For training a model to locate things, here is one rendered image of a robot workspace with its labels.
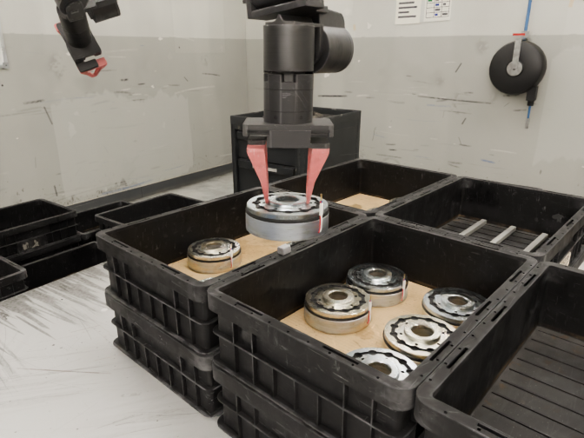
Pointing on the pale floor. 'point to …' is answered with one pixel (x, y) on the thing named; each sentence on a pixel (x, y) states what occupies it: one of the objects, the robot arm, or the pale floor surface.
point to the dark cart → (280, 157)
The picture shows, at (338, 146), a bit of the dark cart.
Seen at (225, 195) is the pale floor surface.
